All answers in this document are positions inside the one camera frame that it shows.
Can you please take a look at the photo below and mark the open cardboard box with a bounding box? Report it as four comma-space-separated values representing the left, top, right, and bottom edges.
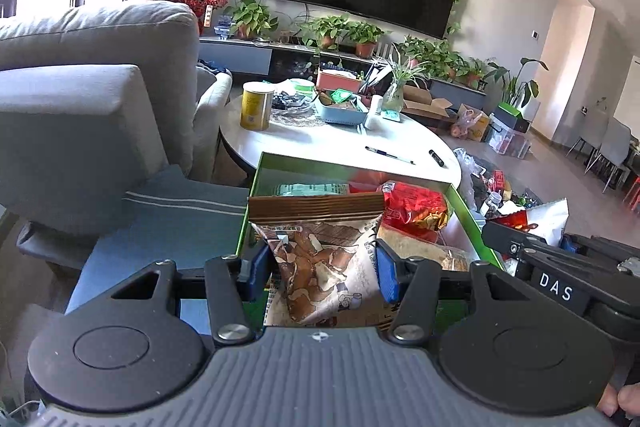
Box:
402, 86, 452, 119

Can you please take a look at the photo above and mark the green cardboard box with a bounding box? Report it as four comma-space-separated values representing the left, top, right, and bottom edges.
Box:
244, 155, 502, 331

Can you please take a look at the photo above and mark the grey sofa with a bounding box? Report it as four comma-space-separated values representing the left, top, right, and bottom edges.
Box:
1, 1, 231, 270

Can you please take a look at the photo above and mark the white round coffee table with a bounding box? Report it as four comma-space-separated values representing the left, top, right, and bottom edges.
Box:
220, 98, 461, 187

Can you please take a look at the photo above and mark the brown nut snack bag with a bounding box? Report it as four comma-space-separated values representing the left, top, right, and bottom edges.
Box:
247, 192, 390, 327

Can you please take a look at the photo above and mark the blue striped table cloth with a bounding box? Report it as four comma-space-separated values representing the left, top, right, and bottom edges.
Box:
66, 167, 248, 312

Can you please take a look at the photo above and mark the green snack bag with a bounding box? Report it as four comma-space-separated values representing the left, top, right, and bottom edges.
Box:
274, 183, 349, 197

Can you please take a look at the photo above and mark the tv console cabinet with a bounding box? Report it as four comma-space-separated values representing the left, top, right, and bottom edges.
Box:
200, 36, 393, 81

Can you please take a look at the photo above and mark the small red snack packet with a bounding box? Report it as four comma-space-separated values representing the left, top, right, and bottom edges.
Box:
494, 198, 570, 247

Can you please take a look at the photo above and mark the black pen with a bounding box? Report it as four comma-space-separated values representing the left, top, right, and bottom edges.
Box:
364, 146, 416, 165

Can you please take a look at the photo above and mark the blue plastic basket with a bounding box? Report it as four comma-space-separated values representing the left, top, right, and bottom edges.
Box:
314, 96, 368, 127

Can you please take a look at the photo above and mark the black marker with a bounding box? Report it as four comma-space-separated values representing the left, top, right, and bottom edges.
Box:
428, 150, 449, 169

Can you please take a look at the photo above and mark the white sliced bread bag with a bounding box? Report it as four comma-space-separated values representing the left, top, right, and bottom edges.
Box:
376, 225, 475, 272

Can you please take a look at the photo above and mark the operator hand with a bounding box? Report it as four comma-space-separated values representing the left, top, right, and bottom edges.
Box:
597, 384, 640, 417

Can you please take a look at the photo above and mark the glass vase with plant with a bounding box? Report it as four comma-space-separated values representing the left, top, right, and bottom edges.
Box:
374, 44, 427, 113

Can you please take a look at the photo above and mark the red cake packet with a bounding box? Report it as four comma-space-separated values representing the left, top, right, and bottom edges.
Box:
378, 181, 449, 232

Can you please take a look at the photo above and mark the yellow tin can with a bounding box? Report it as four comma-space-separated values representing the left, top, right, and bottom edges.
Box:
240, 81, 274, 131

